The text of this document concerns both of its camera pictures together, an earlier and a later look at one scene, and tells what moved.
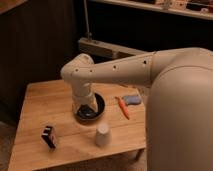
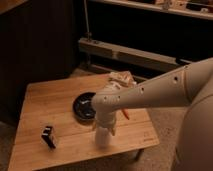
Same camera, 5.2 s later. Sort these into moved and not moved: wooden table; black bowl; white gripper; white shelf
Moved: white gripper
Not moved: white shelf; wooden table; black bowl
